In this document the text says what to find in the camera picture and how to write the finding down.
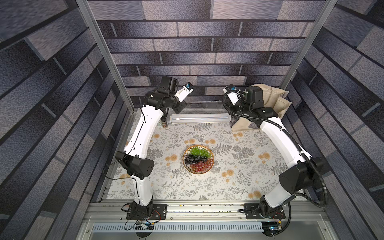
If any aluminium front rail frame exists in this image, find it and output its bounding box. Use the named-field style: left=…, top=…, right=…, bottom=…
left=75, top=200, right=338, bottom=240

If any beige canvas tote bag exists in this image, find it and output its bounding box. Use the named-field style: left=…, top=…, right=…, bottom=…
left=231, top=84, right=292, bottom=133

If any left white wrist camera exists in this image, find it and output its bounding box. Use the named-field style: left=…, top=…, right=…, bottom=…
left=175, top=82, right=194, bottom=102

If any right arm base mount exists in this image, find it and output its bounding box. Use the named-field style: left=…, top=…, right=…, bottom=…
left=239, top=203, right=286, bottom=221

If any grey plastic wrap dispenser box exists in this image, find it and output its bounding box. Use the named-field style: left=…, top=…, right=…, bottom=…
left=170, top=114, right=231, bottom=124

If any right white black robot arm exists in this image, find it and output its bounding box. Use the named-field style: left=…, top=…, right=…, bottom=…
left=223, top=85, right=329, bottom=215

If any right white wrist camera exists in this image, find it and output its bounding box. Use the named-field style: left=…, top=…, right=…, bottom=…
left=223, top=84, right=241, bottom=105

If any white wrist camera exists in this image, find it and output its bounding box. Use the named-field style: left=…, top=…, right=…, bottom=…
left=223, top=84, right=241, bottom=105
left=175, top=82, right=194, bottom=102

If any clear plastic wrap sheet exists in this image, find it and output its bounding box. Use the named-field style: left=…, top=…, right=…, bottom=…
left=181, top=101, right=228, bottom=114

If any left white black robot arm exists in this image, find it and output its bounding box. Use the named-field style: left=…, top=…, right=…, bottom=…
left=118, top=77, right=194, bottom=206

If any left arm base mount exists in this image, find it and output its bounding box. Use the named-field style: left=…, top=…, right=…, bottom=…
left=122, top=202, right=168, bottom=221

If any small dark spice jar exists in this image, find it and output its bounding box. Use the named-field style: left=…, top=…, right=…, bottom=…
left=161, top=117, right=168, bottom=129

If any woven plate of grapes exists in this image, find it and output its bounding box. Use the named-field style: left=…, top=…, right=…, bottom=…
left=182, top=145, right=215, bottom=175

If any right black corrugated cable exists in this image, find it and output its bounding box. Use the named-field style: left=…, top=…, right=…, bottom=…
left=221, top=89, right=329, bottom=236

